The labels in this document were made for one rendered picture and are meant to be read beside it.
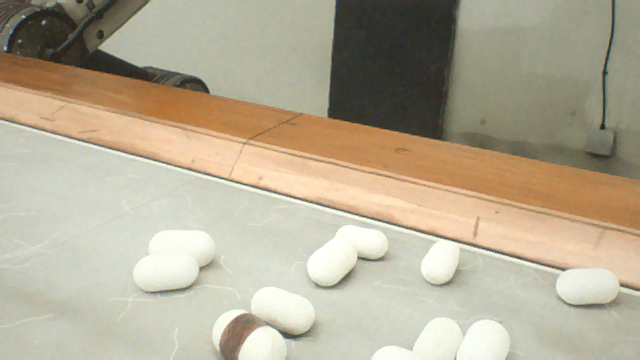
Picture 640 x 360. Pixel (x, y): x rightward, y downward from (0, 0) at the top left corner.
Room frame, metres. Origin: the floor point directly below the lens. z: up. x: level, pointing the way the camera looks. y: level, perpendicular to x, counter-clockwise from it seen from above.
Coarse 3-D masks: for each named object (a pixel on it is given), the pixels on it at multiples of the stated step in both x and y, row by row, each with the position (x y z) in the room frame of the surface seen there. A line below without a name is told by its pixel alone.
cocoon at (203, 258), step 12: (156, 240) 0.31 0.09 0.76; (168, 240) 0.31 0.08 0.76; (180, 240) 0.31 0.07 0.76; (192, 240) 0.31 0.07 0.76; (204, 240) 0.31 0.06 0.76; (156, 252) 0.31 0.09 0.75; (168, 252) 0.31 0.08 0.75; (192, 252) 0.31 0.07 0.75; (204, 252) 0.31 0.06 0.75; (204, 264) 0.31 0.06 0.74
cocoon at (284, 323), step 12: (264, 288) 0.27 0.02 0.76; (276, 288) 0.27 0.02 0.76; (264, 300) 0.26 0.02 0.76; (276, 300) 0.26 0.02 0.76; (288, 300) 0.26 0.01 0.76; (300, 300) 0.26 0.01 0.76; (264, 312) 0.26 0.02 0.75; (276, 312) 0.25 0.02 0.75; (288, 312) 0.25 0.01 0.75; (300, 312) 0.25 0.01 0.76; (312, 312) 0.26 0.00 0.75; (276, 324) 0.25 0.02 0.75; (288, 324) 0.25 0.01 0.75; (300, 324) 0.25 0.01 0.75; (312, 324) 0.26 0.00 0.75
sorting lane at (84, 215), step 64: (0, 128) 0.53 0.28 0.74; (0, 192) 0.40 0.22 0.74; (64, 192) 0.41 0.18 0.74; (128, 192) 0.41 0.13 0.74; (192, 192) 0.41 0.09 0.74; (256, 192) 0.42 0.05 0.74; (0, 256) 0.32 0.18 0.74; (64, 256) 0.32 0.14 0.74; (128, 256) 0.32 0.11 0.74; (256, 256) 0.33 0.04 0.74; (384, 256) 0.34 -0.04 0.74; (0, 320) 0.26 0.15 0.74; (64, 320) 0.26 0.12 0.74; (128, 320) 0.26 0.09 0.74; (192, 320) 0.26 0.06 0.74; (320, 320) 0.27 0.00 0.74; (384, 320) 0.27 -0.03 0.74; (512, 320) 0.28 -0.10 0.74; (576, 320) 0.28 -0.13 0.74
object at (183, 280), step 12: (180, 252) 0.30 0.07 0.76; (144, 264) 0.29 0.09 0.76; (156, 264) 0.29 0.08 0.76; (168, 264) 0.29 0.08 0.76; (180, 264) 0.29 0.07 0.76; (192, 264) 0.29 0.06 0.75; (144, 276) 0.28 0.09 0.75; (156, 276) 0.28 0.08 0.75; (168, 276) 0.28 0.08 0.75; (180, 276) 0.29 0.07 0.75; (192, 276) 0.29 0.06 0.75; (144, 288) 0.28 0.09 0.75; (156, 288) 0.28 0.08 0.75; (168, 288) 0.29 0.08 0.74
